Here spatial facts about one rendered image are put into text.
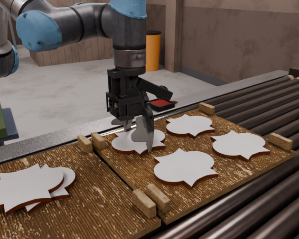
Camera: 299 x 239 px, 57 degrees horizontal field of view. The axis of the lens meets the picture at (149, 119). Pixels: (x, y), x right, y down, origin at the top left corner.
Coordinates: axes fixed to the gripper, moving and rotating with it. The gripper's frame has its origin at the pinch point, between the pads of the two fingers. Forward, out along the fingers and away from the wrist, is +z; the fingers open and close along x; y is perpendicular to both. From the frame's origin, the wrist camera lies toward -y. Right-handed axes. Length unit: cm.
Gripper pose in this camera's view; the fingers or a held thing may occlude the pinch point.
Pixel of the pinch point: (139, 140)
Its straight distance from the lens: 73.4
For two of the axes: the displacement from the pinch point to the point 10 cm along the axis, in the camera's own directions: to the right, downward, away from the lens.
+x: 5.6, 3.4, -7.6
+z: 0.0, 9.1, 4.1
